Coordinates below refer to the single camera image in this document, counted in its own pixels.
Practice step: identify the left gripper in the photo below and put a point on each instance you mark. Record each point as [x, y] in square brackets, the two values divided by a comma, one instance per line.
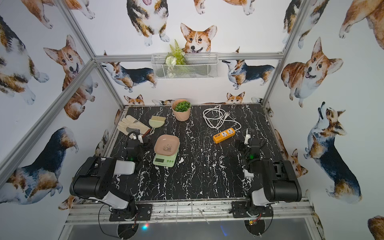
[133, 143]

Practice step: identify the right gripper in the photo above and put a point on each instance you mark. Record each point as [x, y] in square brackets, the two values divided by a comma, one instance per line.
[242, 146]

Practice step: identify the white USB charger adapter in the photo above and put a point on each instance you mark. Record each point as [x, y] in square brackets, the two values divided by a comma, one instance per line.
[247, 174]

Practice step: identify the orange power strip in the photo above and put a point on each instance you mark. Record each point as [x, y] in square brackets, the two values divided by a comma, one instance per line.
[224, 135]

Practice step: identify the green electronic scale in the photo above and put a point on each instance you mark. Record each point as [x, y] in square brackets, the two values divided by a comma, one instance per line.
[165, 161]

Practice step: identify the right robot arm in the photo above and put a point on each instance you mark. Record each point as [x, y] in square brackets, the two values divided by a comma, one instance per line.
[278, 182]

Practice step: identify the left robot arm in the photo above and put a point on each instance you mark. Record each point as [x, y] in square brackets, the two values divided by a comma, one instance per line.
[94, 181]

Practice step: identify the beige work glove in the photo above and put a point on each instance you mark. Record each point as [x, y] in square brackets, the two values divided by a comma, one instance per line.
[130, 124]

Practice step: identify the pink square bowl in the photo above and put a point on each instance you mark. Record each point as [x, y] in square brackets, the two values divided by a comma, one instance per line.
[167, 145]

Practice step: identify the green hand brush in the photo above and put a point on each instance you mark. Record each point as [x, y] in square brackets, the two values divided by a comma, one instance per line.
[156, 122]

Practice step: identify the pink pot with green plant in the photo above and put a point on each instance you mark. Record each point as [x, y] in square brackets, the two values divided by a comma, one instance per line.
[181, 110]

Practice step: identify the artificial fern with flower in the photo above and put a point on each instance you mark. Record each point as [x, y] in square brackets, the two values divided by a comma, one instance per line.
[176, 56]

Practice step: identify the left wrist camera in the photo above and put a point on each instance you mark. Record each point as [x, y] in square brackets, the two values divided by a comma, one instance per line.
[138, 137]

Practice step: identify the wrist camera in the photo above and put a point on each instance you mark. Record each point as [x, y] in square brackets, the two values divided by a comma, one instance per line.
[248, 136]
[138, 137]

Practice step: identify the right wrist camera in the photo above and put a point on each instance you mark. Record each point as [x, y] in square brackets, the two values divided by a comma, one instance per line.
[248, 136]

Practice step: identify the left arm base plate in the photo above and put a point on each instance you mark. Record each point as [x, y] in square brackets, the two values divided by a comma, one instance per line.
[140, 212]

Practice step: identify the white wire wall basket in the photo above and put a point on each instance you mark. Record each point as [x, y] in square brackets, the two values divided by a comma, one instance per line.
[189, 66]

